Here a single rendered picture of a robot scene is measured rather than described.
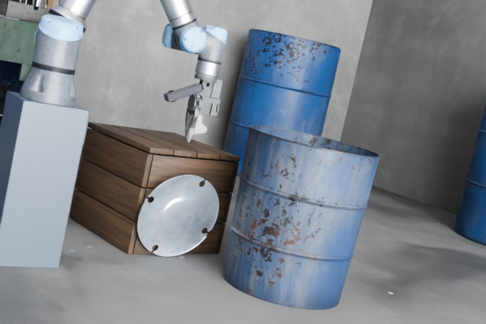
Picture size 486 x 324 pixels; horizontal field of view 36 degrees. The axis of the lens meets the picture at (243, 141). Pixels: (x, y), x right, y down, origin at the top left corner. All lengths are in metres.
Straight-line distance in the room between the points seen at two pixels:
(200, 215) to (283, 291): 0.41
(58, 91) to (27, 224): 0.37
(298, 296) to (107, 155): 0.80
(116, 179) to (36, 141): 0.50
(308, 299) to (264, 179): 0.38
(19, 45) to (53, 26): 0.64
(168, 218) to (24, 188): 0.53
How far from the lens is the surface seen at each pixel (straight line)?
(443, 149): 5.17
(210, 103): 2.29
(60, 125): 2.05
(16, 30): 2.68
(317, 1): 5.37
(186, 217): 2.41
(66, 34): 2.06
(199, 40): 2.12
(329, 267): 2.24
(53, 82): 2.06
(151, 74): 4.59
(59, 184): 2.09
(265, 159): 2.18
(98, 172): 2.57
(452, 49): 5.25
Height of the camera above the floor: 0.67
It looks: 6 degrees down
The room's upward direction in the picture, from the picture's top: 12 degrees clockwise
